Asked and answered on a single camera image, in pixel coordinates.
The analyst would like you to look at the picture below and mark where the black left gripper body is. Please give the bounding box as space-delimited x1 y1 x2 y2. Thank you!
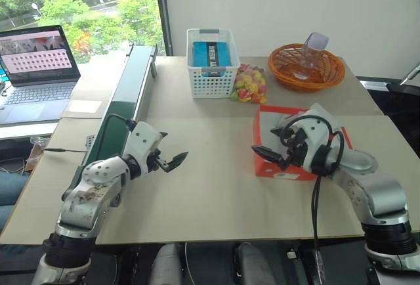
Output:
144 148 170 173

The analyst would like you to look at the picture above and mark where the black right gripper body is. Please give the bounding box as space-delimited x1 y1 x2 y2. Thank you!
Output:
278 126 310 169

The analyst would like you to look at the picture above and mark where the red cardboard box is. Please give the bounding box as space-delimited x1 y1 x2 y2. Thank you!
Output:
252 104 354 180

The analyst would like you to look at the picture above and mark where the green conveyor belt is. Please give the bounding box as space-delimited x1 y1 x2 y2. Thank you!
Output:
70 43 159 183

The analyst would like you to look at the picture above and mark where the teal object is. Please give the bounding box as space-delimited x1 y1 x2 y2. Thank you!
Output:
192 41 231 78

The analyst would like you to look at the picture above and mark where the bag of toy fruits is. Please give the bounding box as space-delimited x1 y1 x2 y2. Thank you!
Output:
229 62 268 104

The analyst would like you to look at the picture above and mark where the white perforated plastic basket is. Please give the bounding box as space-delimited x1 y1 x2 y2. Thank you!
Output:
186 28 242 99

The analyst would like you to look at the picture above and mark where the orange wicker basket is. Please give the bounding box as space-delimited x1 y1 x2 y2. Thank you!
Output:
267 43 346 93

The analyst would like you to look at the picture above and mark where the clear plastic cup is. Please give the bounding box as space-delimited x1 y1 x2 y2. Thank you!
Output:
293 32 330 81

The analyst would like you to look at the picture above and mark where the dark grey rounded shape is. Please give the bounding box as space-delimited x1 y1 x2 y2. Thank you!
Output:
235 242 277 285
149 243 184 285

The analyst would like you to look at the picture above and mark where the crinkled clear plastic bag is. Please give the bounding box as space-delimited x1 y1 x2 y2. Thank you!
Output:
25 135 51 171

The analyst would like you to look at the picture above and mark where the grey open laptop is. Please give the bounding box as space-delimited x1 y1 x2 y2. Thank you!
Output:
0 24 82 126

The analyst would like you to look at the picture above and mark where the blue fabric item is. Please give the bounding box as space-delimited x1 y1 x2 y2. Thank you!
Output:
0 169 30 233

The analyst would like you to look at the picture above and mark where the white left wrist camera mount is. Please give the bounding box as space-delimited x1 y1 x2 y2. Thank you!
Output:
125 121 165 175

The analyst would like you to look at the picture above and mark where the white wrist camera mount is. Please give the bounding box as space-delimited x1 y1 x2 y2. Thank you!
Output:
125 121 165 175
297 102 343 173

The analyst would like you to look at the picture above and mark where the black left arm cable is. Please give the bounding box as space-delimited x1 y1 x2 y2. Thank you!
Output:
96 113 137 158

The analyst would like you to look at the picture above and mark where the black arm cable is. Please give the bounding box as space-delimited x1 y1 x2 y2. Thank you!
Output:
96 113 137 158
280 114 345 285

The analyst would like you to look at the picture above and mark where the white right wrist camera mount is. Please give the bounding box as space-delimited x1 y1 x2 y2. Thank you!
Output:
297 102 343 173

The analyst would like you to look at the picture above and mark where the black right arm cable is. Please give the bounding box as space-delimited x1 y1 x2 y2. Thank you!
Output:
280 114 345 285

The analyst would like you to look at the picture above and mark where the thin black antenna cable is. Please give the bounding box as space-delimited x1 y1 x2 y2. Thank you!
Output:
41 147 88 154

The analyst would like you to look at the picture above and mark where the dark window frame post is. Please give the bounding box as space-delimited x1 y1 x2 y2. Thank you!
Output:
153 0 174 57

